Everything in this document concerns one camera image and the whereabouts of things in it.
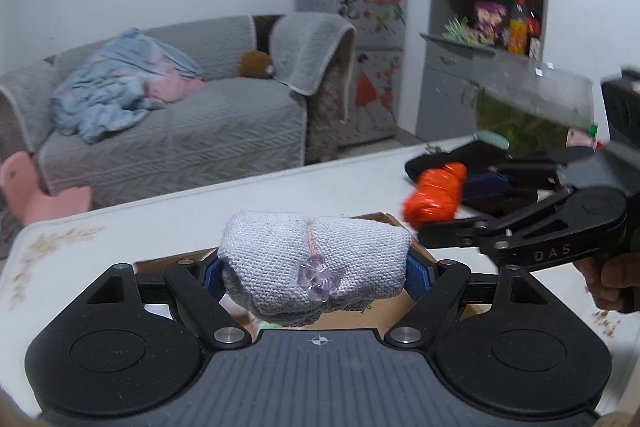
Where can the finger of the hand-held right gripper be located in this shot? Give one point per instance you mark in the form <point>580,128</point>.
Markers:
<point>520,177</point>
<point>450,234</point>

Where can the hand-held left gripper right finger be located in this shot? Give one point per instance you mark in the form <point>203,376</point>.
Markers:
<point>417,272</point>

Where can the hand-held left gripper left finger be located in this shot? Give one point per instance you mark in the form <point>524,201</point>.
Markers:
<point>212,277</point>

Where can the orange sock bundle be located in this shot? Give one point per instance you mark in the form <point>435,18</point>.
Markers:
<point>437,199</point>

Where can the shallow brown cardboard box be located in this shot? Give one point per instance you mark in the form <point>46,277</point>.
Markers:
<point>390,221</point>

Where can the grey knit sock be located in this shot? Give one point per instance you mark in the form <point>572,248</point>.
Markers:
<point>310,252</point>

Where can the person's right hand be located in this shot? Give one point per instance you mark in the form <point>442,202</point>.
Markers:
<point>602,279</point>

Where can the black knit cloth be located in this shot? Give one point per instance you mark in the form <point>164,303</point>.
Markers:
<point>475,157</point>

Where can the pink packet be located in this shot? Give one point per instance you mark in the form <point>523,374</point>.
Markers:
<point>580,138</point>

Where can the clear fish tank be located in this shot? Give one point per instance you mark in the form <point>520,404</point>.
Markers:
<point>530,102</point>

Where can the grey shelf cabinet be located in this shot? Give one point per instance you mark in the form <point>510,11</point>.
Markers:
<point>450,82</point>

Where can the grey sofa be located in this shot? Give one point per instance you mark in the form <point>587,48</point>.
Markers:
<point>200,142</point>

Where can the orange drink bottle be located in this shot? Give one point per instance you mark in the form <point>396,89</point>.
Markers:
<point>519,32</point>

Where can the green white spiky ornament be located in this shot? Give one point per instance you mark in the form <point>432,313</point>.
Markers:
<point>460,32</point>

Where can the purple snack bag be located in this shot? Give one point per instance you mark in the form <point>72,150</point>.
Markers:
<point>490,19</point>

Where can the pink cloth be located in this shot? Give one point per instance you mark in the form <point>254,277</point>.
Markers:
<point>170,87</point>

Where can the pink plastic stool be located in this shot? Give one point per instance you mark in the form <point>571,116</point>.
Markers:
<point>30,192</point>

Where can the light blue blanket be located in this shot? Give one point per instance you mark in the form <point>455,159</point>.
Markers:
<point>100,92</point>

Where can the brown plush toy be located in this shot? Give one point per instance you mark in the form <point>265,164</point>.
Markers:
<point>256,64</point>

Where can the grey knitted sofa throw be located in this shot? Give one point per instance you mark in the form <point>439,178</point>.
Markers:
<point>305,52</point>

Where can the refrigerator with flower stickers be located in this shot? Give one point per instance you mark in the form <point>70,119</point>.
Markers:
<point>350,7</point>

